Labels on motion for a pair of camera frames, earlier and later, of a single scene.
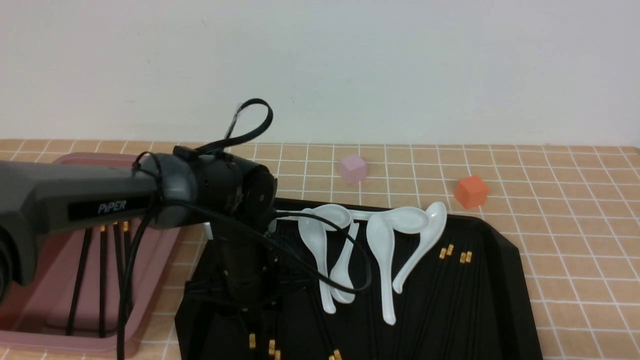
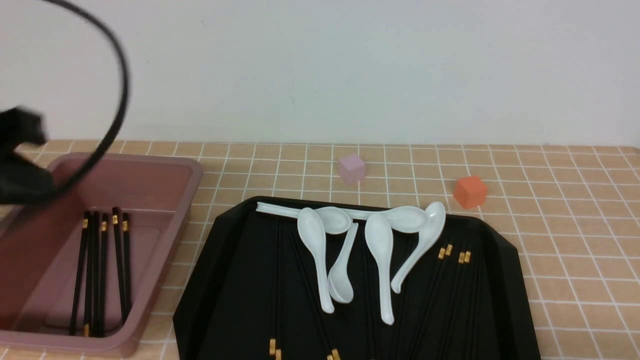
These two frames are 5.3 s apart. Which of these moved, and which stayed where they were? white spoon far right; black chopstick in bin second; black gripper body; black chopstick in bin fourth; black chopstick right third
Moved: black gripper body
Stayed: black chopstick right third; white spoon far right; black chopstick in bin fourth; black chopstick in bin second
